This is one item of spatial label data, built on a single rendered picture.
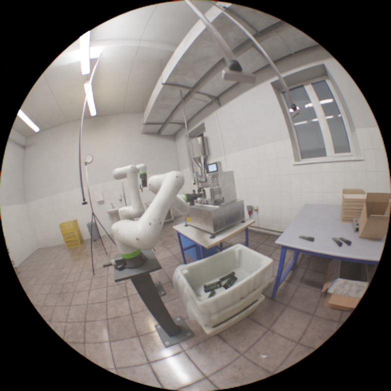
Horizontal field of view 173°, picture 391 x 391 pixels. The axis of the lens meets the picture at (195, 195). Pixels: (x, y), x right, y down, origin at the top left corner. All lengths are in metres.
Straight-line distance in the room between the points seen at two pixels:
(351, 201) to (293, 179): 1.24
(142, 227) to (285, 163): 2.30
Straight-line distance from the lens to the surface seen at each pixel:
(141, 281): 0.81
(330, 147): 2.73
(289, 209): 2.54
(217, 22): 2.43
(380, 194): 1.27
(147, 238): 0.54
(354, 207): 1.58
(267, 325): 1.46
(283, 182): 2.47
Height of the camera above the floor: 1.31
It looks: 7 degrees down
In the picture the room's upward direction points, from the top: 9 degrees counter-clockwise
